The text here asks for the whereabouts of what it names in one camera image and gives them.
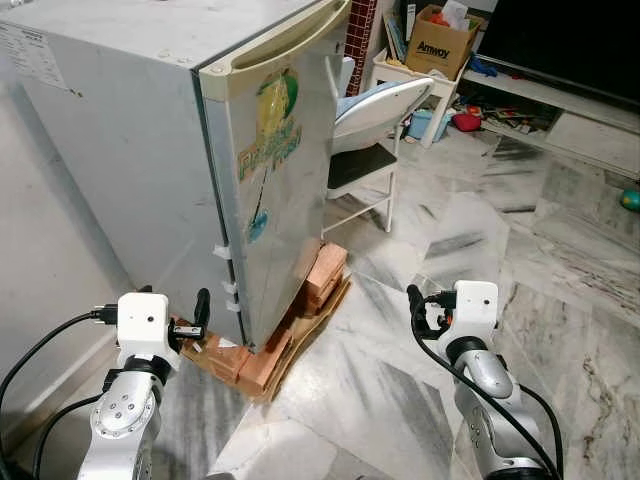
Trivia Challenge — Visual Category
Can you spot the brown Amway cardboard box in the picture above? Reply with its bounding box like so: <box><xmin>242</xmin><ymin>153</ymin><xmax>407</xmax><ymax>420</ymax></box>
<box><xmin>405</xmin><ymin>4</ymin><xmax>485</xmax><ymax>82</ymax></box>

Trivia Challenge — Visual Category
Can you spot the white mini fridge cabinet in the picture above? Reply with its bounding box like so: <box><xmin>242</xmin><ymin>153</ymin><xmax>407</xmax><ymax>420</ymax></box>
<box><xmin>0</xmin><ymin>0</ymin><xmax>326</xmax><ymax>346</ymax></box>

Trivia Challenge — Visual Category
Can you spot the red clay brick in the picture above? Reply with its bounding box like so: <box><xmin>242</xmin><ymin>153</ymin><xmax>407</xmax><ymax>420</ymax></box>
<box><xmin>204</xmin><ymin>338</ymin><xmax>251</xmax><ymax>387</ymax></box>
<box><xmin>240</xmin><ymin>340</ymin><xmax>297</xmax><ymax>397</ymax></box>
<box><xmin>299</xmin><ymin>279</ymin><xmax>337</xmax><ymax>314</ymax></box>
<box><xmin>316</xmin><ymin>242</ymin><xmax>350</xmax><ymax>292</ymax></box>

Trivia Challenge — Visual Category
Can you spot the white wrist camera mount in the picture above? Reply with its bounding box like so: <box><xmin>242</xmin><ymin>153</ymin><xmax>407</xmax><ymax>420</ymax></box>
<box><xmin>116</xmin><ymin>291</ymin><xmax>174</xmax><ymax>372</ymax></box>
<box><xmin>454</xmin><ymin>280</ymin><xmax>500</xmax><ymax>347</ymax></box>

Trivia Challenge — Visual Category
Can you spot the row of upright books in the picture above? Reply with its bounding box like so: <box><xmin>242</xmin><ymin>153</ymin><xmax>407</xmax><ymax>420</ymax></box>
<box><xmin>382</xmin><ymin>8</ymin><xmax>408</xmax><ymax>64</ymax></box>

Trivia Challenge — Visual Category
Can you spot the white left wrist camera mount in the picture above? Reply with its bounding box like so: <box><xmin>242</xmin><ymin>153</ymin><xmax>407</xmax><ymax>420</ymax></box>
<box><xmin>116</xmin><ymin>291</ymin><xmax>174</xmax><ymax>372</ymax></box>

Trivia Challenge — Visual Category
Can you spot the white side shelf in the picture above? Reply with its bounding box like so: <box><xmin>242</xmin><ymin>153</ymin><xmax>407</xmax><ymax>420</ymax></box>
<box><xmin>372</xmin><ymin>45</ymin><xmax>477</xmax><ymax>150</ymax></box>

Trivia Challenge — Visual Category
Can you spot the white television stand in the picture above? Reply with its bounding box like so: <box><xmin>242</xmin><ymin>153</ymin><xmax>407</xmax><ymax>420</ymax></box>
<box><xmin>455</xmin><ymin>68</ymin><xmax>640</xmax><ymax>180</ymax></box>

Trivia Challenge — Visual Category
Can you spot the black left arm loop cable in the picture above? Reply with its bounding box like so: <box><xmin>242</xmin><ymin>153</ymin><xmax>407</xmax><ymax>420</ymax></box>
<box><xmin>30</xmin><ymin>393</ymin><xmax>106</xmax><ymax>480</ymax></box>

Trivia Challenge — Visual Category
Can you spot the light blue plastic container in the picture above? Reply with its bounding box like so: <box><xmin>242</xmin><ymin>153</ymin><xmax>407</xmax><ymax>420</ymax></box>
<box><xmin>408</xmin><ymin>108</ymin><xmax>452</xmax><ymax>142</ymax></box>

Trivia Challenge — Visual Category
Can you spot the brown cardboard sheet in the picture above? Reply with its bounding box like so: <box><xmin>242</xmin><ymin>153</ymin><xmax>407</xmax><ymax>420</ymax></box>
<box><xmin>180</xmin><ymin>275</ymin><xmax>354</xmax><ymax>404</ymax></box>

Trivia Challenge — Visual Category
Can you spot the black left arm plug cable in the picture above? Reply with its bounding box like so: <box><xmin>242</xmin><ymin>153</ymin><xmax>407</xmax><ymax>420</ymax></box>
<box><xmin>0</xmin><ymin>306</ymin><xmax>120</xmax><ymax>421</ymax></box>

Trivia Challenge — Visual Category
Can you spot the black flat television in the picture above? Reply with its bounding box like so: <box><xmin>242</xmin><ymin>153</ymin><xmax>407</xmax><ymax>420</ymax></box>
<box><xmin>474</xmin><ymin>0</ymin><xmax>640</xmax><ymax>110</ymax></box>

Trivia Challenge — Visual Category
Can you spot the white fridge door beige handle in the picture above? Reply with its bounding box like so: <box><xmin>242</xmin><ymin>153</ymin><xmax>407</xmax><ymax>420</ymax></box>
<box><xmin>198</xmin><ymin>0</ymin><xmax>353</xmax><ymax>353</ymax></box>

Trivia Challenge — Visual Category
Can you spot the red tiled column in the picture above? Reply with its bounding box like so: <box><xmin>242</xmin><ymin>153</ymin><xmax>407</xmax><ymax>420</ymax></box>
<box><xmin>345</xmin><ymin>0</ymin><xmax>380</xmax><ymax>70</ymax></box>

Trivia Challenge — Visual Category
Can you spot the white folding chair black seat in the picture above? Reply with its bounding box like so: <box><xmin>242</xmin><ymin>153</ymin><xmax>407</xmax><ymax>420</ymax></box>
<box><xmin>325</xmin><ymin>140</ymin><xmax>402</xmax><ymax>234</ymax></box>

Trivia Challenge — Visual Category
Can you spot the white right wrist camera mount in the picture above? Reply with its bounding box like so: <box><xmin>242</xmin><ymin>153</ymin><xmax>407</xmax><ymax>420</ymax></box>
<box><xmin>454</xmin><ymin>280</ymin><xmax>500</xmax><ymax>347</ymax></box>

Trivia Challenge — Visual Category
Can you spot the red bowl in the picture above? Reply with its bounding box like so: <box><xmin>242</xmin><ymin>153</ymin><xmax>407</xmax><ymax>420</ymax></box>
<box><xmin>452</xmin><ymin>111</ymin><xmax>484</xmax><ymax>134</ymax></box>

